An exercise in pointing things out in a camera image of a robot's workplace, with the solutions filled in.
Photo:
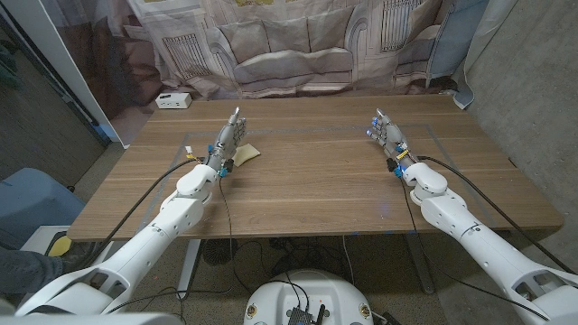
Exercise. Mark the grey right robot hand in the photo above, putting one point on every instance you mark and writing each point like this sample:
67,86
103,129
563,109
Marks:
392,135

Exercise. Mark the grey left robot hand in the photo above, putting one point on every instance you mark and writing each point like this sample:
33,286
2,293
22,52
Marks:
227,140

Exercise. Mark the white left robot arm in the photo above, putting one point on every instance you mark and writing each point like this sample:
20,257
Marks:
149,234

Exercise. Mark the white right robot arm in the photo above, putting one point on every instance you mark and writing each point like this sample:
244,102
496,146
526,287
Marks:
469,225

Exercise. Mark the white power strip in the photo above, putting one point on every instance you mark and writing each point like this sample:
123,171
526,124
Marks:
173,100

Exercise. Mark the round black fan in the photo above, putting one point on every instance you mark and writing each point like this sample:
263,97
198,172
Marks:
220,251

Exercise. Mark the printed sofa backdrop cloth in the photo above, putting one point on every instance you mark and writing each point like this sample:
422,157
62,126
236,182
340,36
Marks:
289,45

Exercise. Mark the white table leg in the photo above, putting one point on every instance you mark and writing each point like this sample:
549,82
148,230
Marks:
189,266

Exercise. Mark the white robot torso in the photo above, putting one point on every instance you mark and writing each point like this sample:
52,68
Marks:
311,293

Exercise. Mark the black device on torso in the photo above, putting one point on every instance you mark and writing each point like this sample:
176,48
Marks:
300,317

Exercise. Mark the yellow and black floor item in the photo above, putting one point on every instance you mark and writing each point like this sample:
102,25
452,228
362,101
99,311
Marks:
60,246

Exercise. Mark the blue chair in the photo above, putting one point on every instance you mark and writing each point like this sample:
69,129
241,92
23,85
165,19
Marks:
31,203

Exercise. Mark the person in blue jeans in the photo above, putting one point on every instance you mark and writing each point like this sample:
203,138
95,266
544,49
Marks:
27,271

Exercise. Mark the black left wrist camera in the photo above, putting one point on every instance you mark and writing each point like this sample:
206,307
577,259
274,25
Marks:
229,165

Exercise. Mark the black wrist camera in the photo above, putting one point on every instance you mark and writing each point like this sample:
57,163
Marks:
391,165
229,165

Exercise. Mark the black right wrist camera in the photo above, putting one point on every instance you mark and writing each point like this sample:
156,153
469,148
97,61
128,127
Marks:
391,165

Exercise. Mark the white door frame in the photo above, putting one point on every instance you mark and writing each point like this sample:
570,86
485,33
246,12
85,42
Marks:
58,58

